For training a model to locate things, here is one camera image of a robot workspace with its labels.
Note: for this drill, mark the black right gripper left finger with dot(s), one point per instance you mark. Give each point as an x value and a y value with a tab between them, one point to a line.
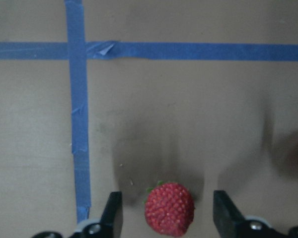
112	217

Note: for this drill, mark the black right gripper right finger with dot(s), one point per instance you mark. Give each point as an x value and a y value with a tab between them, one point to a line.
226	216

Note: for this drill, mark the red strawberry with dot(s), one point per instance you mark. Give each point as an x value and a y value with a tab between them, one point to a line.
169	209

